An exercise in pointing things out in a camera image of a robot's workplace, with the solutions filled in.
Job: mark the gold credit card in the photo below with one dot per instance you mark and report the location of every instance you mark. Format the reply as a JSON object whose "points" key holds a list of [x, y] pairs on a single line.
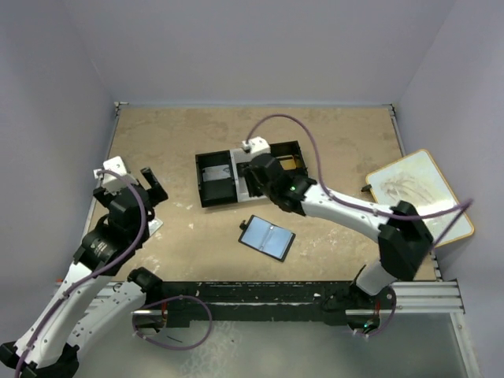
{"points": [[289, 163]]}

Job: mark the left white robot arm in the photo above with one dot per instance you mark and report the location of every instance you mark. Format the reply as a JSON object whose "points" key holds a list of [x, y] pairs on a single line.
{"points": [[78, 275]]}

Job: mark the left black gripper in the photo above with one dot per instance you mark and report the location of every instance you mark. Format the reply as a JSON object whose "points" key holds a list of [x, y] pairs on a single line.
{"points": [[131, 188]]}

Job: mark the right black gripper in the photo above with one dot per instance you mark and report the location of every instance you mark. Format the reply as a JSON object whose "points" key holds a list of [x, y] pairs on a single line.
{"points": [[253, 172]]}

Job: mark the silver credit card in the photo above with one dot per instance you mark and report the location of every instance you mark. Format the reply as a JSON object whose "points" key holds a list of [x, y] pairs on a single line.
{"points": [[216, 172]]}

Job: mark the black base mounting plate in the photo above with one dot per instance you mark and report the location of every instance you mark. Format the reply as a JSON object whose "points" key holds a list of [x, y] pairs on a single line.
{"points": [[334, 303]]}

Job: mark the black and white organizer tray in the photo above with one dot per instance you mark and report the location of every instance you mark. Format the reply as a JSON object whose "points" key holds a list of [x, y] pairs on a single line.
{"points": [[233, 190]]}

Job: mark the black leather card holder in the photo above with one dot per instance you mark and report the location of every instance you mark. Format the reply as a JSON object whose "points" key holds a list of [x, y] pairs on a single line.
{"points": [[266, 238]]}

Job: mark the small black clip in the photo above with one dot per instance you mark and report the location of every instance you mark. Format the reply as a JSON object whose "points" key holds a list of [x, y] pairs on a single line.
{"points": [[366, 188]]}

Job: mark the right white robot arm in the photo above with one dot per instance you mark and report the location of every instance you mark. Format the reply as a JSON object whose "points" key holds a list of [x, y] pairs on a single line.
{"points": [[403, 238]]}

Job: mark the clear plastic card sleeve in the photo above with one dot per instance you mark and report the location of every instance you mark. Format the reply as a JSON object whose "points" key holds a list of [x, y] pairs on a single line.
{"points": [[154, 225]]}

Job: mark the aluminium frame rail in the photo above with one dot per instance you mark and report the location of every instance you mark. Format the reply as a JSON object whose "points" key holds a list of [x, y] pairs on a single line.
{"points": [[412, 297]]}

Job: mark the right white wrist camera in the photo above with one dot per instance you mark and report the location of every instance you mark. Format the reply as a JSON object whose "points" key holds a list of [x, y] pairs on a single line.
{"points": [[255, 146]]}

